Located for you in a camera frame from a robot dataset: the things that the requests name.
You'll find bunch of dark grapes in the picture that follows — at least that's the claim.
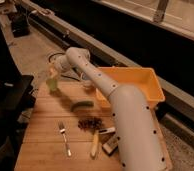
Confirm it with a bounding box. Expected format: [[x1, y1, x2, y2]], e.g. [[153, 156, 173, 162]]
[[78, 117, 103, 130]]

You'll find yellow plastic bin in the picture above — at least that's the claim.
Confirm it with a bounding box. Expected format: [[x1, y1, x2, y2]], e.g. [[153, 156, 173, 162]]
[[100, 67, 165, 109]]

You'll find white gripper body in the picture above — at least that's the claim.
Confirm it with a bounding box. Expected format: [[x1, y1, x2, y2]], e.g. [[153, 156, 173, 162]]
[[49, 56, 65, 79]]

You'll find metal floor rail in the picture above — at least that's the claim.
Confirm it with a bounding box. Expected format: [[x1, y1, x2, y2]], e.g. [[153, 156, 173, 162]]
[[18, 0, 194, 130]]

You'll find wooden block eraser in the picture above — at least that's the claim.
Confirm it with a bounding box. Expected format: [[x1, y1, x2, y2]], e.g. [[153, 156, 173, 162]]
[[102, 135, 118, 155]]

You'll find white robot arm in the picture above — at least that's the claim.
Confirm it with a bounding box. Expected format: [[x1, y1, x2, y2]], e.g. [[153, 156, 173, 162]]
[[50, 47, 167, 171]]

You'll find white handled utensil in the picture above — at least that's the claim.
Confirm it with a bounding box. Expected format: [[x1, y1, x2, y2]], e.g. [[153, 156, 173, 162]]
[[99, 127, 116, 135]]

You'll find green plastic cup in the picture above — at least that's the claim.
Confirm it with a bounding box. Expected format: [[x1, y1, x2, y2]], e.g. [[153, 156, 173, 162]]
[[46, 78, 58, 93]]

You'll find black box on floor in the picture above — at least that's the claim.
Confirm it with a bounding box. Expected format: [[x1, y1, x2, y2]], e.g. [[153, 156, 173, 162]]
[[11, 13, 30, 37]]

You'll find green cucumber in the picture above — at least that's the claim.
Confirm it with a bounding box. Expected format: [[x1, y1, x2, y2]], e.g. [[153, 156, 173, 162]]
[[70, 101, 94, 112]]

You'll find silver metal fork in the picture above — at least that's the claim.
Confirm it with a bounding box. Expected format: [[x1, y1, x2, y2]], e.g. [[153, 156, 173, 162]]
[[58, 121, 72, 157]]

